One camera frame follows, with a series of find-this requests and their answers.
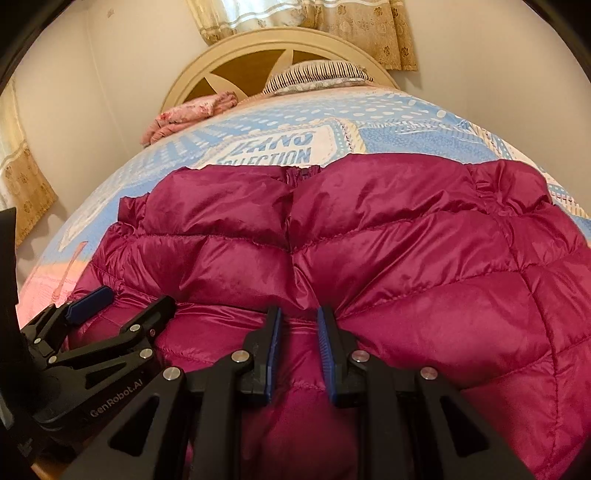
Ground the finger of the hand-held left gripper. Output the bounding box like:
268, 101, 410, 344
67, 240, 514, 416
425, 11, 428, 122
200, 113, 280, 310
45, 295, 177, 366
21, 285, 115, 352

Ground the folded pink floral blanket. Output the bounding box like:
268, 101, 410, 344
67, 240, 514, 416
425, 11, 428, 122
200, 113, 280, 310
141, 91, 239, 147

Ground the striped pillow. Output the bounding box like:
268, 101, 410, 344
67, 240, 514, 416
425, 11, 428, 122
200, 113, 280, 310
263, 61, 375, 96

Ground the cream wooden headboard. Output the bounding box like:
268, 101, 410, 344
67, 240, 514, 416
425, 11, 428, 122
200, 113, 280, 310
161, 34, 398, 114

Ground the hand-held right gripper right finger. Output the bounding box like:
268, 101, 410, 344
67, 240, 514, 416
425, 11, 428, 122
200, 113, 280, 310
316, 306, 536, 480

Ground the beige floral side curtain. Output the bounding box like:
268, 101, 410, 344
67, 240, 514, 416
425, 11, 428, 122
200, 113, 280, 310
0, 80, 59, 223

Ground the pink and blue printed bed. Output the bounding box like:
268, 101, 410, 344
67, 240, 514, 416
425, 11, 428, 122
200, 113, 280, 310
16, 85, 591, 333

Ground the magenta quilted puffer jacket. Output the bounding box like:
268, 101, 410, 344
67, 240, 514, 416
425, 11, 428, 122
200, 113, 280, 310
67, 152, 591, 480

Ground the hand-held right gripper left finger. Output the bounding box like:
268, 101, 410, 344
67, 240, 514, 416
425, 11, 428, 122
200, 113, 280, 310
60, 306, 283, 480

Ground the beige floral window curtain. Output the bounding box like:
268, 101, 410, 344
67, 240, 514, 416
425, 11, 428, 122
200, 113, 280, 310
185, 0, 319, 47
300, 0, 419, 73

